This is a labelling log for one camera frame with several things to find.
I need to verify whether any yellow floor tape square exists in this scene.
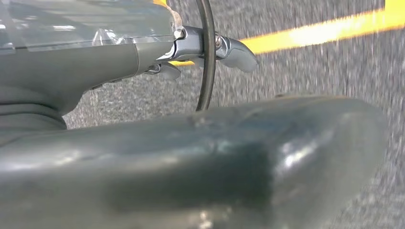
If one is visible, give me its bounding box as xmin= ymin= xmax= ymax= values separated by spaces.
xmin=153 ymin=0 xmax=405 ymax=68

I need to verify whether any black camera cable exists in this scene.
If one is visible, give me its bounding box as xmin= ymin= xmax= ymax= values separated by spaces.
xmin=194 ymin=0 xmax=217 ymax=112

